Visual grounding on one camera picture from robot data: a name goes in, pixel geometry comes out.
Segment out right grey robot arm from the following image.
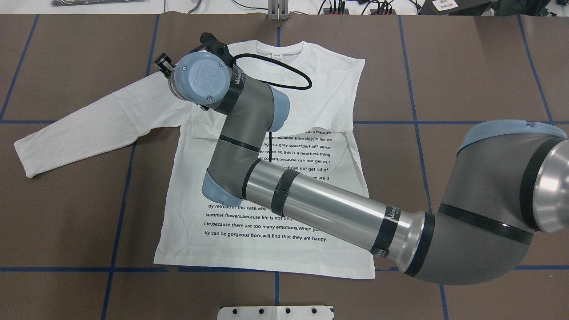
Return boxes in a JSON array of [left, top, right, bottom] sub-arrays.
[[155, 48, 568, 285]]

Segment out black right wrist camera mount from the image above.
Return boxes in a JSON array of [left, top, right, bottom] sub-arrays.
[[190, 32, 234, 67]]

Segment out white long-sleeve printed shirt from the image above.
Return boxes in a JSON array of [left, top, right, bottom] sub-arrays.
[[14, 40, 375, 279]]

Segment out dark box with white label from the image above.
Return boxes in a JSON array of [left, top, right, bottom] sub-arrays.
[[418, 0, 496, 16]]

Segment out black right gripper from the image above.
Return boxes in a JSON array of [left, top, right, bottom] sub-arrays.
[[155, 53, 176, 76]]

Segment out dark circuit board strip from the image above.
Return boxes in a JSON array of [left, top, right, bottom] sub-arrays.
[[51, 0, 140, 6]]

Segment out black power strip with plugs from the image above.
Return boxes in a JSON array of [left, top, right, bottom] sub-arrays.
[[318, 0, 397, 16]]

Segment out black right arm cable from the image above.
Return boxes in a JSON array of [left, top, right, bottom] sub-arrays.
[[231, 53, 313, 134]]

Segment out white perforated base plate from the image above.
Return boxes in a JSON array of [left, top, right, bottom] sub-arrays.
[[217, 305, 335, 320]]

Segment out grey aluminium profile post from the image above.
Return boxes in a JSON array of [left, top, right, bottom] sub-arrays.
[[268, 0, 290, 20]]

